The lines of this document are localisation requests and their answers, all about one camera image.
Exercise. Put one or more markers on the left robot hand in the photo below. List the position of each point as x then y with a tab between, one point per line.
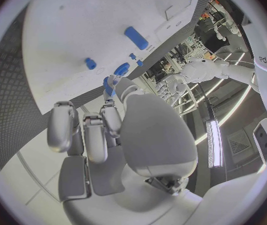
171	90

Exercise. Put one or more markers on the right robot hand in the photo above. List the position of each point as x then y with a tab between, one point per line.
157	135

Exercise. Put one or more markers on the blue peg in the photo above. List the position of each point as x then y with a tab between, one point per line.
90	63
106	87

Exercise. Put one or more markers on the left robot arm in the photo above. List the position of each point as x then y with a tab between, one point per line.
203	70

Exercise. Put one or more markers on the white task board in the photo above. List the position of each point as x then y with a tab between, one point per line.
82	31

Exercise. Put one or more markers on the small blue plug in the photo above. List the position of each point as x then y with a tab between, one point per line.
139	63
132	56

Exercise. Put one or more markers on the blue gear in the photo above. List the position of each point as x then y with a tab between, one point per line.
122	69

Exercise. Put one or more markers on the glowing light bar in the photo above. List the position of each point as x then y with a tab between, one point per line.
214	144

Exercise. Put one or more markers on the long blue cylinder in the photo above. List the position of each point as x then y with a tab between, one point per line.
136	37

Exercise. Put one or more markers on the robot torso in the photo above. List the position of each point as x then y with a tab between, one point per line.
266	78

